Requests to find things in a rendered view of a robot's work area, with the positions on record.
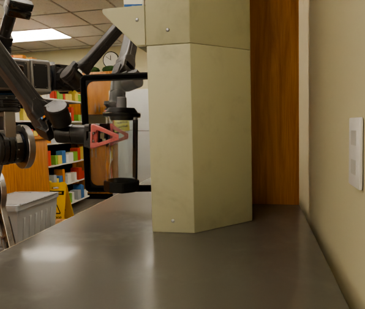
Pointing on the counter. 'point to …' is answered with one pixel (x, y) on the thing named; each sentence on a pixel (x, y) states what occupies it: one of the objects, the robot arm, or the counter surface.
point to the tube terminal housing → (199, 113)
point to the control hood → (130, 22)
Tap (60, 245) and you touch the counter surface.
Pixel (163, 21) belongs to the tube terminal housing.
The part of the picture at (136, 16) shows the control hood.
